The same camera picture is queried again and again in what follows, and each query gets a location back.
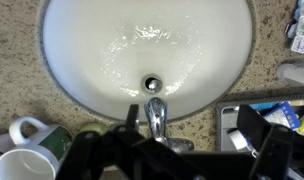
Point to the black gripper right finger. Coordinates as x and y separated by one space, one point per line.
279 148

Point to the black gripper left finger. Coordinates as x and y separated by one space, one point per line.
92 151

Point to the chrome sink faucet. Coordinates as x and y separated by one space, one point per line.
156 114

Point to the clear soap dispenser bottle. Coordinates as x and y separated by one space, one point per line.
95 127

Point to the dark mesh tray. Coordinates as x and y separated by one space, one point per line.
230 164

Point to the white tube on tray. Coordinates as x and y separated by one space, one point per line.
240 143

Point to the white cream tube standing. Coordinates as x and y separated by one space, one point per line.
291 73

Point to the white oval sink basin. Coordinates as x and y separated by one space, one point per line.
110 54

